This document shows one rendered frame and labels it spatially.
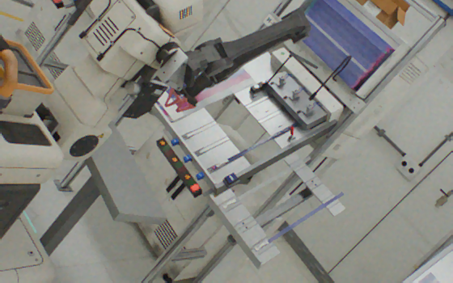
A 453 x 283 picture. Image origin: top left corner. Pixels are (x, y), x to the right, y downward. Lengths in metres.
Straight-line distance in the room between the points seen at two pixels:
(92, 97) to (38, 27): 2.15
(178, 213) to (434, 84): 2.14
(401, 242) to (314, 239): 0.68
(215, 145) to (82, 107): 0.81
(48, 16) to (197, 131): 1.72
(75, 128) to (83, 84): 0.15
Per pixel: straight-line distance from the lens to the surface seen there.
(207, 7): 3.75
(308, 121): 2.52
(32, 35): 3.97
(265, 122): 2.56
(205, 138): 2.48
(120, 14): 1.75
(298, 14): 1.88
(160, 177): 2.94
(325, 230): 4.21
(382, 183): 4.05
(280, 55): 2.77
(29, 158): 1.58
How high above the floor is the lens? 1.63
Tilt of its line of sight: 14 degrees down
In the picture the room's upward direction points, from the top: 41 degrees clockwise
